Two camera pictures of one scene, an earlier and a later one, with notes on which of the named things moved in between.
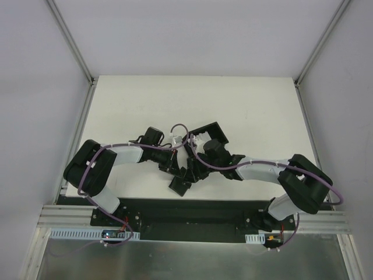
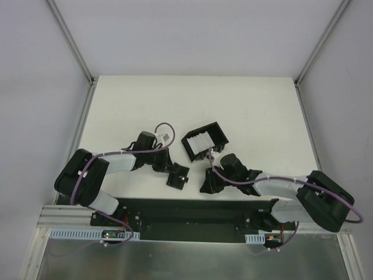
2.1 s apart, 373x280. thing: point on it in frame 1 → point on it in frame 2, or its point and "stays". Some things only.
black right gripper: (195, 170) → (222, 179)
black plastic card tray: (214, 130) stays
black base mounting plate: (192, 220) stays
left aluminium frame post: (52, 6) stays
